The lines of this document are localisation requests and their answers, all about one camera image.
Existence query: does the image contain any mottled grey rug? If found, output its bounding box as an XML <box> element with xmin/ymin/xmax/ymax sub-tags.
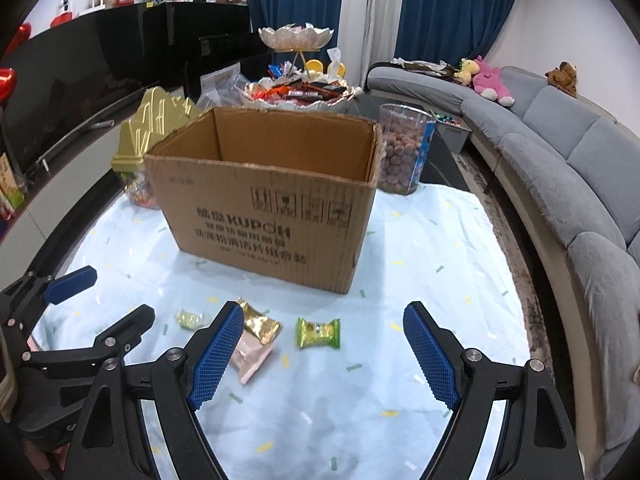
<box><xmin>462</xmin><ymin>152</ymin><xmax>556</xmax><ymax>361</ymax></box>

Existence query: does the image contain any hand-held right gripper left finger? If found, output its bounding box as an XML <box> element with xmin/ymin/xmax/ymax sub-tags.
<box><xmin>70</xmin><ymin>301</ymin><xmax>246</xmax><ymax>480</ymax></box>

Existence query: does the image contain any gold snack packet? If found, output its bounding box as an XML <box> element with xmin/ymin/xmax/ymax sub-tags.
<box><xmin>235</xmin><ymin>298</ymin><xmax>282</xmax><ymax>343</ymax></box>

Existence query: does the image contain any brown cardboard box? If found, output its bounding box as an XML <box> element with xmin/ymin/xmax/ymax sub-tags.
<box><xmin>144</xmin><ymin>106</ymin><xmax>383</xmax><ymax>295</ymax></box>

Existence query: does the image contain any gold lid candy container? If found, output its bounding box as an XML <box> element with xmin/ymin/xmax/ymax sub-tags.
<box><xmin>111</xmin><ymin>86</ymin><xmax>200</xmax><ymax>208</ymax></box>

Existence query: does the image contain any pink plush toy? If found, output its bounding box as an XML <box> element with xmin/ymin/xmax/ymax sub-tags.
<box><xmin>472</xmin><ymin>56</ymin><xmax>516</xmax><ymax>107</ymax></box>

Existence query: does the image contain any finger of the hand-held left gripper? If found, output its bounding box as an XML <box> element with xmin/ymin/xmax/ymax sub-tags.
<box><xmin>0</xmin><ymin>266</ymin><xmax>98</xmax><ymax>346</ymax></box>
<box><xmin>20</xmin><ymin>304</ymin><xmax>157</xmax><ymax>368</ymax></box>

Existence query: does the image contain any black curved television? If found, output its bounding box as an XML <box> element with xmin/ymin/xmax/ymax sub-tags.
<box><xmin>0</xmin><ymin>10</ymin><xmax>193</xmax><ymax>186</ymax></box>

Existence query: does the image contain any pale green snack packet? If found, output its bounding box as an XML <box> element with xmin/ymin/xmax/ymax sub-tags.
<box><xmin>175</xmin><ymin>310</ymin><xmax>208</xmax><ymax>330</ymax></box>

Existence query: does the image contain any grey television cabinet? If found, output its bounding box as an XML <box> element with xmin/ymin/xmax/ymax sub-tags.
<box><xmin>0</xmin><ymin>90</ymin><xmax>201</xmax><ymax>241</ymax></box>

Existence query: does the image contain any yellow plush toy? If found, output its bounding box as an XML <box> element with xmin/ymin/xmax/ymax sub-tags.
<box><xmin>454</xmin><ymin>58</ymin><xmax>476</xmax><ymax>86</ymax></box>

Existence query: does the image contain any white red toy figure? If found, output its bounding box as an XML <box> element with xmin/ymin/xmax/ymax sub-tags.
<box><xmin>50</xmin><ymin>0</ymin><xmax>76</xmax><ymax>26</ymax></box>

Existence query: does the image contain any clear jar of brown nuts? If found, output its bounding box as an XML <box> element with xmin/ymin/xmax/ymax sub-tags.
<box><xmin>377</xmin><ymin>103</ymin><xmax>436</xmax><ymax>195</ymax></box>

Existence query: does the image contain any clear zip bag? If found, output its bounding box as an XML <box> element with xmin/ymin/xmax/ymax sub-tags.
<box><xmin>200</xmin><ymin>62</ymin><xmax>246</xmax><ymax>108</ymax></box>

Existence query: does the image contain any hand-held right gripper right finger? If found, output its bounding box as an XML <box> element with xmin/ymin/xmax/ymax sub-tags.
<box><xmin>402</xmin><ymin>301</ymin><xmax>586</xmax><ymax>480</ymax></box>

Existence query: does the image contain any brown plush toy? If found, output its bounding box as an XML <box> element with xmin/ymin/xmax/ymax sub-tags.
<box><xmin>545</xmin><ymin>61</ymin><xmax>578</xmax><ymax>97</ymax></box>

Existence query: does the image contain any pink snack packet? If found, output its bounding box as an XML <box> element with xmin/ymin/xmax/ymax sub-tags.
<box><xmin>231</xmin><ymin>332</ymin><xmax>275</xmax><ymax>386</ymax></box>

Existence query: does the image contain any pile of assorted snacks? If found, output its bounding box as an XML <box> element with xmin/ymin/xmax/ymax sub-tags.
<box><xmin>247</xmin><ymin>72</ymin><xmax>351</xmax><ymax>103</ymax></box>

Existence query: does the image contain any black piano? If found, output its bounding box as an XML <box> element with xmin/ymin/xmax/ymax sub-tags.
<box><xmin>165</xmin><ymin>2</ymin><xmax>271</xmax><ymax>88</ymax></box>

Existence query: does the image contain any green beige snack bag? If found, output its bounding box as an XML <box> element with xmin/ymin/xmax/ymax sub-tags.
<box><xmin>0</xmin><ymin>152</ymin><xmax>26</xmax><ymax>213</ymax></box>

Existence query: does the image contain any grey storage bin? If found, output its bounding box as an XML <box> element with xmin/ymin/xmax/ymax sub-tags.
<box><xmin>430</xmin><ymin>110</ymin><xmax>473</xmax><ymax>153</ymax></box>

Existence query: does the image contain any white sheer curtain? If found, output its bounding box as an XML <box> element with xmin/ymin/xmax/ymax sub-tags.
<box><xmin>342</xmin><ymin>0</ymin><xmax>411</xmax><ymax>81</ymax></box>

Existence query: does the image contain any tiered white shell snack stand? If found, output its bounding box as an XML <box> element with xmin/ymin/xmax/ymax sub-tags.
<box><xmin>242</xmin><ymin>22</ymin><xmax>358</xmax><ymax>113</ymax></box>

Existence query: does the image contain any grey curved sofa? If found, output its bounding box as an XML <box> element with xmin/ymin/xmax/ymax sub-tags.
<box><xmin>366</xmin><ymin>62</ymin><xmax>640</xmax><ymax>471</ymax></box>

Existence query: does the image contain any brown white cloth pile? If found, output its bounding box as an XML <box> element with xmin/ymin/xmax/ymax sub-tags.
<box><xmin>392</xmin><ymin>57</ymin><xmax>458</xmax><ymax>78</ymax></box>

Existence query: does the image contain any yellow plastic chair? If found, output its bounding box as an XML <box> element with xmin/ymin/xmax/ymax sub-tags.
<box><xmin>305</xmin><ymin>59</ymin><xmax>348</xmax><ymax>78</ymax></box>

